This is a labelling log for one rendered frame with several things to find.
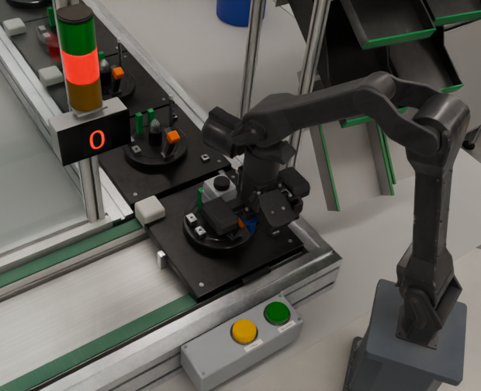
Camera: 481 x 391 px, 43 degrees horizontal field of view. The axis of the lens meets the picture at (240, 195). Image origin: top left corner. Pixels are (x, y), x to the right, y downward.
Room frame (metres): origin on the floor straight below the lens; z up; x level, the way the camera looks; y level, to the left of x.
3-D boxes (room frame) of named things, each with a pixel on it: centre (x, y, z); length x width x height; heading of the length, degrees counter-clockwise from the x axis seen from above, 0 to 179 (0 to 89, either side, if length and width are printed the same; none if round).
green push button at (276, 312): (0.59, -0.09, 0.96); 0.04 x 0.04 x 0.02
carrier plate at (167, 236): (0.77, 0.04, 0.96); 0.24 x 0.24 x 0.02; 39
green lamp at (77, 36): (0.74, 0.26, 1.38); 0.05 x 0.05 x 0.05
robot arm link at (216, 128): (0.71, 0.01, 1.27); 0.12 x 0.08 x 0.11; 60
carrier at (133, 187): (0.96, 0.20, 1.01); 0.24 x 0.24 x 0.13; 39
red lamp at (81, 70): (0.74, 0.26, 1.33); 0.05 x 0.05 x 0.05
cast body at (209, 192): (0.77, 0.04, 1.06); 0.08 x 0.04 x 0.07; 39
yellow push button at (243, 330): (0.54, -0.03, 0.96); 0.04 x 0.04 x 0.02
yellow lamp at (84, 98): (0.74, 0.26, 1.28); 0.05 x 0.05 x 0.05
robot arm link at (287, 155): (0.69, -0.03, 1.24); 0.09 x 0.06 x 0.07; 60
